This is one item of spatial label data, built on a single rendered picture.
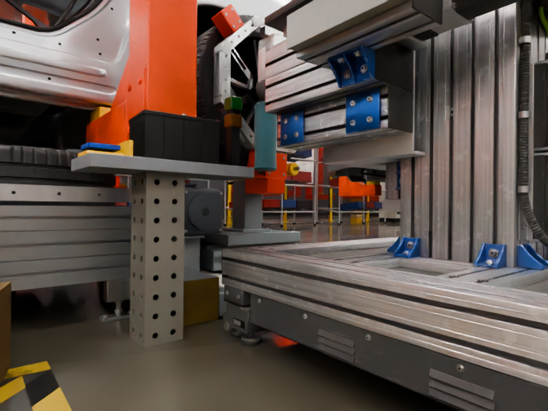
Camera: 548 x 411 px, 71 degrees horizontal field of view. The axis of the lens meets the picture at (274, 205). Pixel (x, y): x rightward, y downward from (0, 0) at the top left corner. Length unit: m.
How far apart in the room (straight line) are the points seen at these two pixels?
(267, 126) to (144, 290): 0.78
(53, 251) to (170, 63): 0.63
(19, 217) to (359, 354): 0.89
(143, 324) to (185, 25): 0.88
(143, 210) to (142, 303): 0.22
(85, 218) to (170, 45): 0.57
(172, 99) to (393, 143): 0.67
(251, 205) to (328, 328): 1.08
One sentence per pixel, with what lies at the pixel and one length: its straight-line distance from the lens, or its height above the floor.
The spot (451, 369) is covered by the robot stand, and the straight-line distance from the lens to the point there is 0.62.
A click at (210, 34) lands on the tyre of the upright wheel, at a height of 1.02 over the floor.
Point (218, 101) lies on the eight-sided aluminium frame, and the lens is 1.54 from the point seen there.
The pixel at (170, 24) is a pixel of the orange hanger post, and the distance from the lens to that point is 1.31.
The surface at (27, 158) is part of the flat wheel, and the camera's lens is 1.29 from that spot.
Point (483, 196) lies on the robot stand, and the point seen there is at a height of 0.36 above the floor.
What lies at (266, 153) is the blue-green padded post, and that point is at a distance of 1.46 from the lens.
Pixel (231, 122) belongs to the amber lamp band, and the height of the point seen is 0.58.
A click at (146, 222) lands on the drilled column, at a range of 0.96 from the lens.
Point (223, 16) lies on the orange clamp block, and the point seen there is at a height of 1.07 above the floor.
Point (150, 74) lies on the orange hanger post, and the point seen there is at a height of 0.72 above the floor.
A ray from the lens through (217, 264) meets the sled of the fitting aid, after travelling 1.50.
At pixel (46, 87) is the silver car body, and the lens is 1.68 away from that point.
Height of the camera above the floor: 0.34
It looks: level
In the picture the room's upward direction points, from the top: 1 degrees clockwise
